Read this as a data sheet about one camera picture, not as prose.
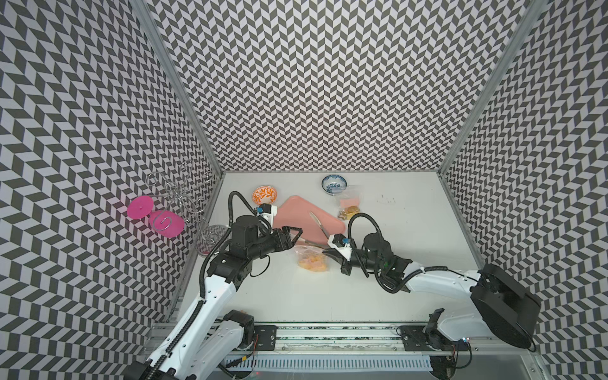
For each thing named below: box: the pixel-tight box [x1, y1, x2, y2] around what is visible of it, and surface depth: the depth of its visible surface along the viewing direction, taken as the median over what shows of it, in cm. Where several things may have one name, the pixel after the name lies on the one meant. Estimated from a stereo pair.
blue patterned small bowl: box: [321, 174, 348, 196], surface depth 113 cm
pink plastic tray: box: [272, 195, 346, 246], surface depth 105 cm
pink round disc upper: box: [126, 194, 155, 220], surface depth 68 cm
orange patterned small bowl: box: [251, 185, 278, 206], surface depth 109 cm
